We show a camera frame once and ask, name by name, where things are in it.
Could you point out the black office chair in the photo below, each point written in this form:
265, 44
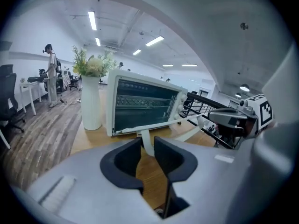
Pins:
8, 90

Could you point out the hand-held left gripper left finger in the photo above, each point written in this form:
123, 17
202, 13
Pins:
81, 171

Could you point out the white toaster oven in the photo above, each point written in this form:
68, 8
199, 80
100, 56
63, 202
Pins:
111, 90

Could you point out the wooden table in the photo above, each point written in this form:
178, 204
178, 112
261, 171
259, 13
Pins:
98, 141

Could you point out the white desk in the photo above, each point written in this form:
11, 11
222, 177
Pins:
30, 84

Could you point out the black metal railing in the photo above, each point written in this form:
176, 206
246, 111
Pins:
205, 100

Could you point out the black bag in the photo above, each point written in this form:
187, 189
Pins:
35, 79

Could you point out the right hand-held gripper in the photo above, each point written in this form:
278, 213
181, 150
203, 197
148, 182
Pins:
264, 111

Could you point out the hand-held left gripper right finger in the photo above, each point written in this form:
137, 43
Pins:
210, 171

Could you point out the white ribbed vase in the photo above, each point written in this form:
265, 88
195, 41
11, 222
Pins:
91, 101

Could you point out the round black pendant lamp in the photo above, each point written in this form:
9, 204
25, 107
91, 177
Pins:
238, 95
244, 88

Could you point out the group of ceiling strip lights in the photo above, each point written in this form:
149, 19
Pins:
92, 20

